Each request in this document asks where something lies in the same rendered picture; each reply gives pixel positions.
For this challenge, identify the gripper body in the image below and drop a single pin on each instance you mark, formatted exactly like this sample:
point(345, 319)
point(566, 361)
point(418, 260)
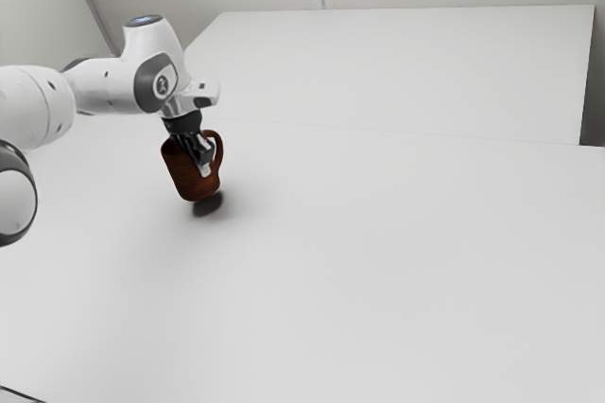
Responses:
point(183, 124)

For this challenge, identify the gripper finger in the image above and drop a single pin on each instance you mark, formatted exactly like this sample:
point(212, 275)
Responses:
point(203, 154)

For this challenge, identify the brown mug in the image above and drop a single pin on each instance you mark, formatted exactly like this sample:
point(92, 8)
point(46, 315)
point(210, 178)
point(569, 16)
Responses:
point(196, 180)

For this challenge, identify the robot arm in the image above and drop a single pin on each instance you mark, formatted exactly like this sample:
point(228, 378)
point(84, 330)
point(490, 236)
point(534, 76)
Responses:
point(118, 86)

